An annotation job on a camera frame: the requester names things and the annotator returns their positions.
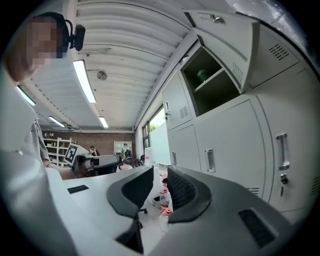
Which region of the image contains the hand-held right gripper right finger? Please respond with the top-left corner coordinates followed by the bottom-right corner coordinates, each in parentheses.
top-left (166, 164), bottom-right (213, 224)

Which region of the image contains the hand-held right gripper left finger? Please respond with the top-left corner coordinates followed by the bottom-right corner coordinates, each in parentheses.
top-left (106, 165), bottom-right (155, 254)

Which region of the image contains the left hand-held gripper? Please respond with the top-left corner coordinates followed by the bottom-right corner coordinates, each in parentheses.
top-left (64, 143), bottom-right (123, 178)

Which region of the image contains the grey metal locker cabinet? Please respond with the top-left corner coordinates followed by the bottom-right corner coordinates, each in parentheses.
top-left (161, 9), bottom-right (320, 226)

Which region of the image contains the person's left forearm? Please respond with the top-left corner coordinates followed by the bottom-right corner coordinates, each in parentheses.
top-left (41, 158), bottom-right (77, 181)

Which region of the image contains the clear jug with red cap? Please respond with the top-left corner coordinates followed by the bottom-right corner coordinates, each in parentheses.
top-left (159, 208), bottom-right (174, 233)
top-left (159, 188), bottom-right (173, 209)

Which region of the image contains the large clear water jug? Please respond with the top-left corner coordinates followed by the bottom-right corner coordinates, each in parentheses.
top-left (144, 147), bottom-right (159, 166)

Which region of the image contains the black-framed window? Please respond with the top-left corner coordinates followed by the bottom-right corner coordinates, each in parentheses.
top-left (141, 104), bottom-right (171, 166)

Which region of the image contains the white shelving unit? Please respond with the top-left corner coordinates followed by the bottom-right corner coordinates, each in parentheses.
top-left (42, 136), bottom-right (72, 168)

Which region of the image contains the person's grey shirt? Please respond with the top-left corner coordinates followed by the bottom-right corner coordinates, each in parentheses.
top-left (0, 62), bottom-right (52, 168)

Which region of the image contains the dark green jar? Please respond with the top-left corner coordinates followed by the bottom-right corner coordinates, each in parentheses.
top-left (196, 69), bottom-right (210, 83)

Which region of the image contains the person's head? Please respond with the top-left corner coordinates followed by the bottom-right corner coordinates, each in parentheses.
top-left (7, 11), bottom-right (70, 83)

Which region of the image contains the black head-worn camera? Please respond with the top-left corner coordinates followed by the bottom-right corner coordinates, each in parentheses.
top-left (65, 19), bottom-right (87, 52)

